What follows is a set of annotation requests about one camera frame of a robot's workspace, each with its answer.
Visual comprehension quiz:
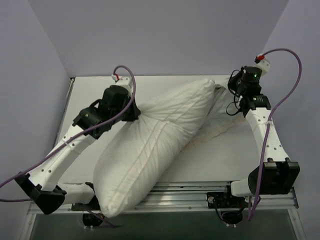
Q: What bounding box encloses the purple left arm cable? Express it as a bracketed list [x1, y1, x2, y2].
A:
[0, 65, 137, 229]

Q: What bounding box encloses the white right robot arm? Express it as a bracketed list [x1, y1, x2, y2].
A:
[222, 66, 300, 207]

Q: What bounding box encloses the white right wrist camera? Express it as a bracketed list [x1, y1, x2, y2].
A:
[254, 54, 271, 76]

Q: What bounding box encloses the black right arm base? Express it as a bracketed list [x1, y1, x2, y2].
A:
[206, 192, 248, 227]

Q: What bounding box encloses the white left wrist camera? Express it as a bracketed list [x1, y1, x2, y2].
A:
[111, 74, 133, 92]

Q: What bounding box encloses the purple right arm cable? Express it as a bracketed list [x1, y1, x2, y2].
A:
[247, 48, 303, 222]

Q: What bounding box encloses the grey and cream pillowcase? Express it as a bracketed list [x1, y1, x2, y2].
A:
[184, 80, 245, 149]

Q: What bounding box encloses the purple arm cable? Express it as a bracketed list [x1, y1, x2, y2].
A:
[247, 48, 303, 222]
[0, 65, 137, 229]

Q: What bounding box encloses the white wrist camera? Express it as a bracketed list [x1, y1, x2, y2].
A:
[254, 54, 271, 76]
[111, 74, 133, 92]

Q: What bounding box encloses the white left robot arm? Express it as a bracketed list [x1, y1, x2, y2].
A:
[15, 83, 141, 215]

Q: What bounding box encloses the white pillow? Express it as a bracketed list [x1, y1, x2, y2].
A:
[93, 78, 216, 218]

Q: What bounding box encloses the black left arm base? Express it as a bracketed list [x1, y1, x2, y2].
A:
[71, 196, 113, 228]

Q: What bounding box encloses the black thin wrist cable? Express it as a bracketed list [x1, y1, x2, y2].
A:
[225, 69, 247, 117]

